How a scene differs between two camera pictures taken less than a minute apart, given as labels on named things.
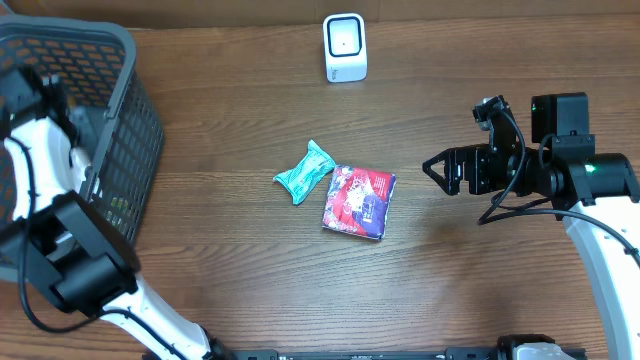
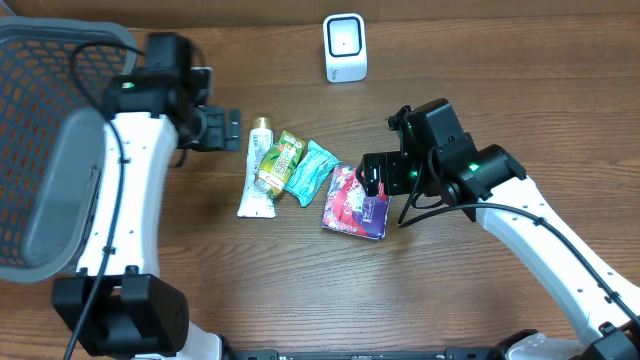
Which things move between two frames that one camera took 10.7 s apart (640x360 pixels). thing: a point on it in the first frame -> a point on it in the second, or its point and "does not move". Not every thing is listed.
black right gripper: (467, 170) -> (373, 175)
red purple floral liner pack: (357, 201) does not move
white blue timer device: (345, 46) does not move
